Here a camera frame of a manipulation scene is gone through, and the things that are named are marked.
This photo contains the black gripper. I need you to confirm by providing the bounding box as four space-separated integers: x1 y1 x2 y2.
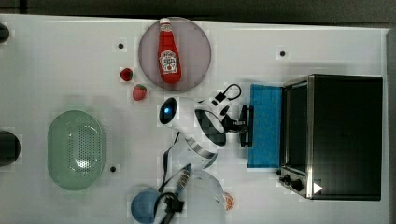
220 105 247 133

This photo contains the blue oven door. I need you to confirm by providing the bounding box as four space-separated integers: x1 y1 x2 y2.
247 84 282 169

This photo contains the black toaster oven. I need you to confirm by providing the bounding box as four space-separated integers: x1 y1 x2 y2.
277 74 383 201

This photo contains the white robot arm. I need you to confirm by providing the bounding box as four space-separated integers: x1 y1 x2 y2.
157 97 254 224

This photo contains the orange slice toy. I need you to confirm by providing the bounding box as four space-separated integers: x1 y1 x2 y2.
224 192 234 211

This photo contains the grey round plate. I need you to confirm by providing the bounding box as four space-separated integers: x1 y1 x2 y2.
138 17 211 91

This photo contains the red ketchup bottle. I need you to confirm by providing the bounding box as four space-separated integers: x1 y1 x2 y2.
158 18 182 84

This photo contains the light red strawberry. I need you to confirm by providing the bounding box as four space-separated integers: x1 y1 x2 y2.
132 84 148 101

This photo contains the dark red strawberry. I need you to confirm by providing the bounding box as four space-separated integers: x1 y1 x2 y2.
120 68 134 81

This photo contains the blue cup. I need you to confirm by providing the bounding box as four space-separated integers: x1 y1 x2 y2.
131 188 160 224

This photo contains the green perforated colander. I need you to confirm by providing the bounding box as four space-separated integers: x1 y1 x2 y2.
48 110 106 190

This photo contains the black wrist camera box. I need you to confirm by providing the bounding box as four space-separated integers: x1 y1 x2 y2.
212 92 226 105

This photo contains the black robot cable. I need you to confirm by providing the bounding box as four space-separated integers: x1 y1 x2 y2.
153 83 243 224

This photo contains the black round post lower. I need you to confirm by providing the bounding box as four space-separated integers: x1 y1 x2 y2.
0 131 21 167

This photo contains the black round post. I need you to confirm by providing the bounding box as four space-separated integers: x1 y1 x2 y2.
0 131 21 167
0 23 10 43

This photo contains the black round post upper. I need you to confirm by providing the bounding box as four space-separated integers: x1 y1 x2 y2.
0 23 10 43

